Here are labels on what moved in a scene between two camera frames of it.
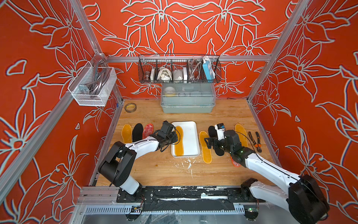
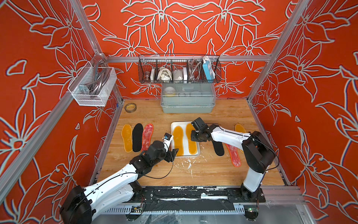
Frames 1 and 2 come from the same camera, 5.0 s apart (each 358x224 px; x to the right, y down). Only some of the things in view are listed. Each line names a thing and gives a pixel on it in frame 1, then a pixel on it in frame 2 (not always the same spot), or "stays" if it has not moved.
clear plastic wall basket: x=91 y=85 stays
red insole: x=148 y=130 stays
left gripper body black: x=172 y=139 → x=169 y=157
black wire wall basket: x=179 y=68 stays
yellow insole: x=179 y=149 stays
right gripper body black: x=217 y=143 → x=196 y=136
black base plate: x=183 y=194 stays
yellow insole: x=206 y=152 → x=192 y=144
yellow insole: x=242 y=134 stays
